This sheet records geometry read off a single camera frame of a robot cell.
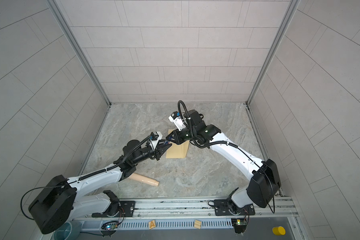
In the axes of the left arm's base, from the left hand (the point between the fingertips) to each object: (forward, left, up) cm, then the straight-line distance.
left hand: (173, 142), depth 75 cm
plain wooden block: (-33, -12, -16) cm, 38 cm away
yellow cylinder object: (-35, -46, -12) cm, 59 cm away
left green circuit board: (-34, +26, -14) cm, 45 cm away
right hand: (0, +2, +4) cm, 5 cm away
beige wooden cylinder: (-13, +16, -17) cm, 27 cm away
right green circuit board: (-32, -33, -18) cm, 49 cm away
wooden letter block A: (-33, +8, -16) cm, 37 cm away
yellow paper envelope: (+4, -1, -18) cm, 18 cm away
